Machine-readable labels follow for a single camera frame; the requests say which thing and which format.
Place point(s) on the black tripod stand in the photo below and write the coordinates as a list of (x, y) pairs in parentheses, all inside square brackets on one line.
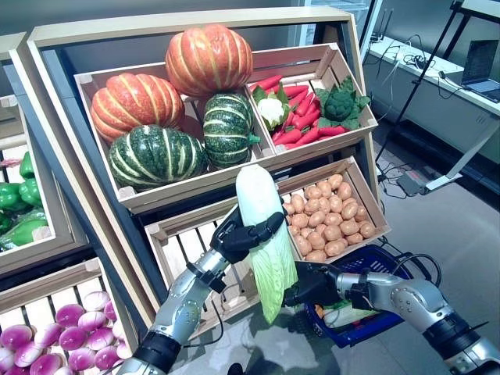
[(421, 78)]

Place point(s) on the black antenna router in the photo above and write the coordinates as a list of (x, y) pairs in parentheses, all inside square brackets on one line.
[(376, 38)]

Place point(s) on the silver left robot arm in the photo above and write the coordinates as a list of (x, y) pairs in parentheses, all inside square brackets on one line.
[(183, 308)]

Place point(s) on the stemmed green striped pumpkin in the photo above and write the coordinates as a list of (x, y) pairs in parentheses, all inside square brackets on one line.
[(226, 131)]

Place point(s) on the green white napa cabbage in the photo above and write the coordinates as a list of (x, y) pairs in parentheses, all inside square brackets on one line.
[(351, 317), (258, 195)]

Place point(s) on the wide wooden pumpkin crate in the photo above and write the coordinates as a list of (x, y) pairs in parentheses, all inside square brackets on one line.
[(187, 187)]

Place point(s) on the white glass door fridge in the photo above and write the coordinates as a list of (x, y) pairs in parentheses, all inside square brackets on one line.
[(371, 23)]

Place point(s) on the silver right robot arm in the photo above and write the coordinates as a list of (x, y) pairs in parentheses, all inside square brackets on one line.
[(414, 293)]

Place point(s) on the purple white onion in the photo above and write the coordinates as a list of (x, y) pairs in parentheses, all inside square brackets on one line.
[(48, 335), (122, 351), (99, 338), (96, 300), (110, 310), (91, 321), (70, 314), (72, 338)]

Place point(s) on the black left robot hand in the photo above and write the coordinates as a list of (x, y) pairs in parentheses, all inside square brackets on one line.
[(238, 238)]

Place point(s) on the beige wooden pepper shelf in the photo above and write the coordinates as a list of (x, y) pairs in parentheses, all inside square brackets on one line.
[(64, 203)]

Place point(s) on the wooden onion crate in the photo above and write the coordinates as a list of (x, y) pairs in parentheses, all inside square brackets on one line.
[(47, 287)]

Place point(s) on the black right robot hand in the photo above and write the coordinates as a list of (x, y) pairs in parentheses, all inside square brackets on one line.
[(316, 283)]

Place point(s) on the green broccoli with leaves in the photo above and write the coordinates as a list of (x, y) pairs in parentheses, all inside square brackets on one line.
[(339, 105)]

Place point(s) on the slatted wooden cabbage crate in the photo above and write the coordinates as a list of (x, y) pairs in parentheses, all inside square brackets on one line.
[(172, 254)]

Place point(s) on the white standing desk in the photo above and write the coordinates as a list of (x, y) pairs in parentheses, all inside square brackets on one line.
[(384, 48)]

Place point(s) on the wooden carrot crate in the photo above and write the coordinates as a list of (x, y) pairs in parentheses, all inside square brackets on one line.
[(289, 62)]

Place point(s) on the red orange carrot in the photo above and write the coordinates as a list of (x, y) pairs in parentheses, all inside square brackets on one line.
[(302, 103), (295, 90), (287, 137), (333, 131), (306, 119), (308, 136), (266, 83)]

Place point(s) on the long green pepper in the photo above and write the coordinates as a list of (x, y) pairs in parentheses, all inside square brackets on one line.
[(25, 231)]

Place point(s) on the wooden pepper crate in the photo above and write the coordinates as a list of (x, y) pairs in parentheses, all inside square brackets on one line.
[(41, 233)]

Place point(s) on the brown potato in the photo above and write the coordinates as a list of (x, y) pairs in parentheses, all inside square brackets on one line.
[(335, 248), (289, 209), (315, 256), (360, 214), (302, 245), (332, 233), (349, 227), (312, 192), (297, 203), (354, 238), (336, 203), (324, 188), (349, 210), (335, 181), (344, 191), (367, 230), (315, 240)]

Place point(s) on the wooden potato crate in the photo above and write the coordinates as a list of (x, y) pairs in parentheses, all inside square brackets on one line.
[(367, 191)]

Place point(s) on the orange striped pumpkin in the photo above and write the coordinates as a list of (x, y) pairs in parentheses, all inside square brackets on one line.
[(209, 58), (133, 105)]

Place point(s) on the green bell pepper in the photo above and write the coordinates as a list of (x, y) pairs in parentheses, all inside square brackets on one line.
[(9, 196), (30, 192), (27, 166)]

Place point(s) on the beige wooden display shelf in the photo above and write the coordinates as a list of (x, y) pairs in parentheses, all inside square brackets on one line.
[(156, 25)]

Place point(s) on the white cauliflower green leaves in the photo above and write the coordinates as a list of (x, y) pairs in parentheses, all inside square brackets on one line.
[(270, 110)]

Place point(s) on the grey power adapter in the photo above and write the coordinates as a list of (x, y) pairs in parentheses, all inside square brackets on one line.
[(410, 183)]

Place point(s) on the blue plastic shopping basket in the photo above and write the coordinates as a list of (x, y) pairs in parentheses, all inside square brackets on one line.
[(367, 258)]

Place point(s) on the grey open laptop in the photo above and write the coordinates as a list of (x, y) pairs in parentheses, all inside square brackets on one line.
[(482, 58)]

